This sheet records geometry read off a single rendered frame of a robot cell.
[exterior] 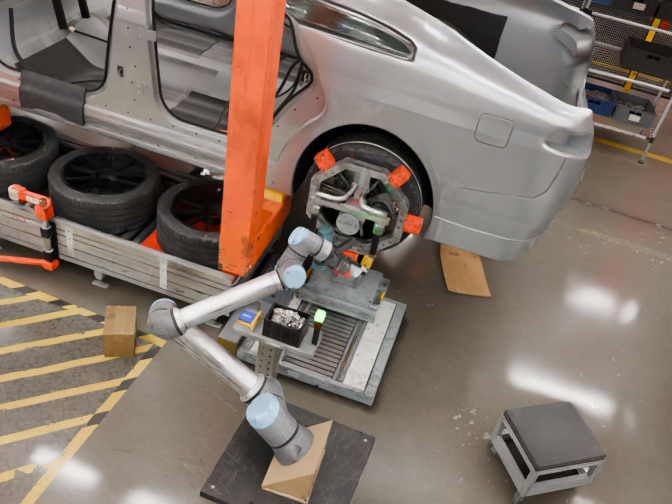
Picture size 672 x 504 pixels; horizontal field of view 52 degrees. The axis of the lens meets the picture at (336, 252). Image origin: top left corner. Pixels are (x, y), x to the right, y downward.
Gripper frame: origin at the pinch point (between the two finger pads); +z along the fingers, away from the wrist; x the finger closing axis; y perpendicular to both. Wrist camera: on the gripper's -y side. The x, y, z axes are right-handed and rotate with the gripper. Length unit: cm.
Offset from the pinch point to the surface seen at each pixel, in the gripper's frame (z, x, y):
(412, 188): 27, -48, -54
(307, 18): -63, -53, -97
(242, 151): -62, -44, -23
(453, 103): 10, -17, -92
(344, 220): 5, -57, -22
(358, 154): -4, -60, -57
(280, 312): -6, -47, 35
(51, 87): -148, -174, -18
